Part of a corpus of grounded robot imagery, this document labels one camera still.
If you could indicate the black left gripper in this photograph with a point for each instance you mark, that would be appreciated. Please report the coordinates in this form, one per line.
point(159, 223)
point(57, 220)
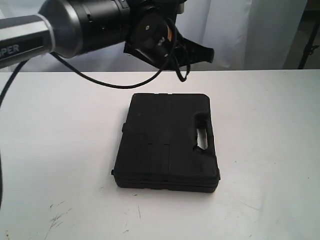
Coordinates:
point(151, 35)

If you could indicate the black plastic tool case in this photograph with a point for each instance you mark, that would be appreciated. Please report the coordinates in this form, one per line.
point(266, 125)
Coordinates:
point(167, 143)

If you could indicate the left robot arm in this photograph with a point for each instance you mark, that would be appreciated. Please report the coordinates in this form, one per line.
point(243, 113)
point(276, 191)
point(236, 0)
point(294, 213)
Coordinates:
point(71, 28)

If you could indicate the black metal stand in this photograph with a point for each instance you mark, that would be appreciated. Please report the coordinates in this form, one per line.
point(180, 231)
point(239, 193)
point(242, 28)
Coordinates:
point(309, 47)

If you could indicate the white backdrop curtain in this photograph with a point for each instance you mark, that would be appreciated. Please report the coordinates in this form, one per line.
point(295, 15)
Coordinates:
point(245, 35)

